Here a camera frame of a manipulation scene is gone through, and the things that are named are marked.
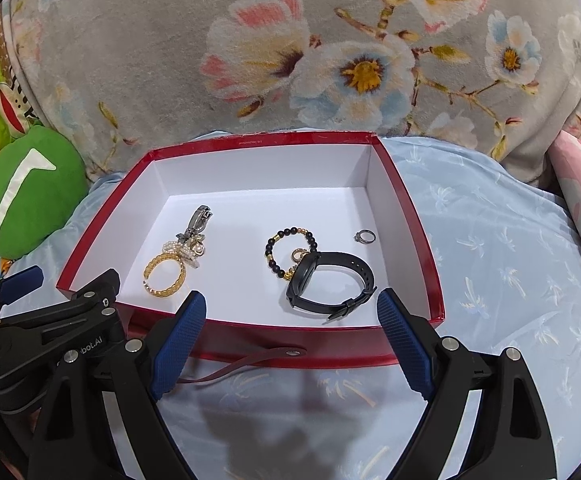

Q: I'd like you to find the grey floral blanket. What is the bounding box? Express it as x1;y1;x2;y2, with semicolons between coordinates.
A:
5;0;581;193

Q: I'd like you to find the black wristwatch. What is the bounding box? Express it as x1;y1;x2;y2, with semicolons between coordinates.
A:
285;251;378;326

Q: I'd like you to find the black bead bracelet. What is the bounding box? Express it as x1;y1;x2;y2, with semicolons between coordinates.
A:
264;227;319;281

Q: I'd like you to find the gold chain bracelet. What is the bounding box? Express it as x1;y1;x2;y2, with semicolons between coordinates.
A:
143;252;189;297

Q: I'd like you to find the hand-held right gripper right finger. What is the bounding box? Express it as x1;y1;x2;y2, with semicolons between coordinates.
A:
377;287;559;480

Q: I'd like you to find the cartoon monkey printed cloth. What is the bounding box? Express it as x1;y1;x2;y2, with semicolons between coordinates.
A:
0;7;46;288

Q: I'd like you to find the light blue bedsheet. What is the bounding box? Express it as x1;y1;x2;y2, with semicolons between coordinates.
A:
0;130;581;480

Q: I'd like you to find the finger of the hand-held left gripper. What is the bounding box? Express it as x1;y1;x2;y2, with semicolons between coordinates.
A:
0;265;46;311
66;268;121;322

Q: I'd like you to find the red box with strap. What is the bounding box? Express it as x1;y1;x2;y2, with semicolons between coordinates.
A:
56;131;445;387

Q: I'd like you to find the green plush pillow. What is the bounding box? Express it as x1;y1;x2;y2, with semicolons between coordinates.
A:
0;125;88;260

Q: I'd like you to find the white pearl bracelet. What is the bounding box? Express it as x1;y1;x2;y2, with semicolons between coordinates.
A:
162;237;206;270

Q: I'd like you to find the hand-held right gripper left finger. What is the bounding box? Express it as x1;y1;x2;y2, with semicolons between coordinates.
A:
28;290;208;480

